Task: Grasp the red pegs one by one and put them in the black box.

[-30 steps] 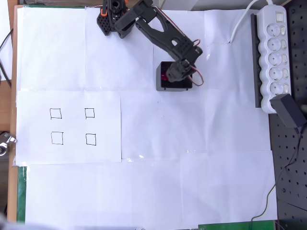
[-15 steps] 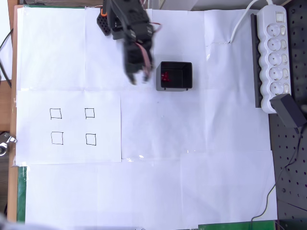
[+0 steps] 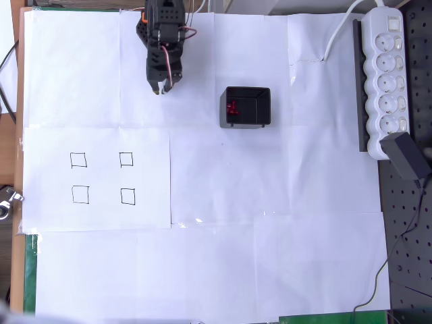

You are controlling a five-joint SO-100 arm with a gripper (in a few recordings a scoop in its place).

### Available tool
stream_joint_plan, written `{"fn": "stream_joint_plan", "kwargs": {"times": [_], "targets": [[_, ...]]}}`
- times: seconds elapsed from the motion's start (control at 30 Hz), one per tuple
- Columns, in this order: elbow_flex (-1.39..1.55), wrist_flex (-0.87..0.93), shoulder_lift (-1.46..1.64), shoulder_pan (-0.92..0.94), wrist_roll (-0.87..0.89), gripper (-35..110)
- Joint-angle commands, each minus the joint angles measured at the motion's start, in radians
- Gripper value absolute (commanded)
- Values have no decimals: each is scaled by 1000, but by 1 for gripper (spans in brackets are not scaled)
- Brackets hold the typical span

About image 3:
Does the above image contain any black box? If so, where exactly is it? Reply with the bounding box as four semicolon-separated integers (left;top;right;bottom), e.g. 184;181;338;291
219;86;273;130

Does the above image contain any silver metal clamp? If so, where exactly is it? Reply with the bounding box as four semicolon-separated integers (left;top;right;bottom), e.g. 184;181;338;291
0;188;24;221

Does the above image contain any green cutting mat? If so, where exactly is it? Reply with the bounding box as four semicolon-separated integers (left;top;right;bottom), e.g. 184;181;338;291
22;5;389;324

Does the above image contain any black power adapter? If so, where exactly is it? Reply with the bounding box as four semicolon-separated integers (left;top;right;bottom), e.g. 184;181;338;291
379;132;430;182

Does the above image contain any black pegboard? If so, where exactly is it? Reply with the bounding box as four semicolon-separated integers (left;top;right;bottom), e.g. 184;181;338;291
377;0;432;324

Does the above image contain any red white servo wire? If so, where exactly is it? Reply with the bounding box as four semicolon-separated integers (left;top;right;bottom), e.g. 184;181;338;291
161;45;174;89
180;26;198;42

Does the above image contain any white power cable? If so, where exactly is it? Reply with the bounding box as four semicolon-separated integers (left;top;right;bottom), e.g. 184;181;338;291
324;0;387;62

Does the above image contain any black metal rail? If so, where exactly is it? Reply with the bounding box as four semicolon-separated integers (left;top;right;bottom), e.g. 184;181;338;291
352;18;369;153

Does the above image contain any thin black cable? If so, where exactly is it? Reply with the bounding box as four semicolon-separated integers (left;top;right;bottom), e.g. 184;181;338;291
352;182;427;324

